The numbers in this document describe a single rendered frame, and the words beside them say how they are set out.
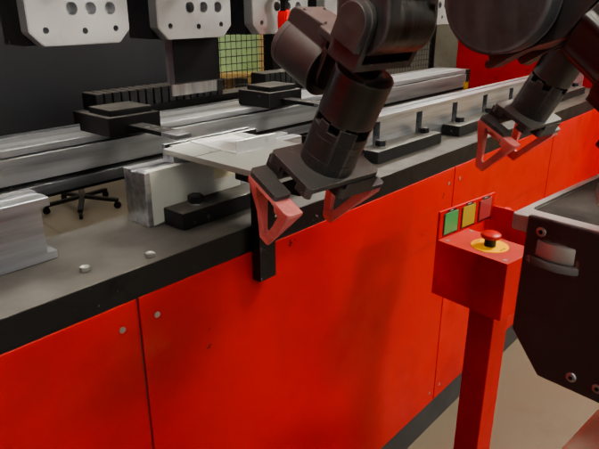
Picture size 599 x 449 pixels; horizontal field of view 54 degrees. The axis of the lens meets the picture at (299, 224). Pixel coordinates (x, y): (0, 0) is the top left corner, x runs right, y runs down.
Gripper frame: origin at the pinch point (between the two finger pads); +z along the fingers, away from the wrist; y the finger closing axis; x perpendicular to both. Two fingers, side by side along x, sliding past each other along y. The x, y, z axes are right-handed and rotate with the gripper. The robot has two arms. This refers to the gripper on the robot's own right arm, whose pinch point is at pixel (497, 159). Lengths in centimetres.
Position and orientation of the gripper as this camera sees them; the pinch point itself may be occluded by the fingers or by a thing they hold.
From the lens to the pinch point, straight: 99.5
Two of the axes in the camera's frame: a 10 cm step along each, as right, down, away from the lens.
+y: -7.3, 2.4, -6.4
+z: -3.1, 7.2, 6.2
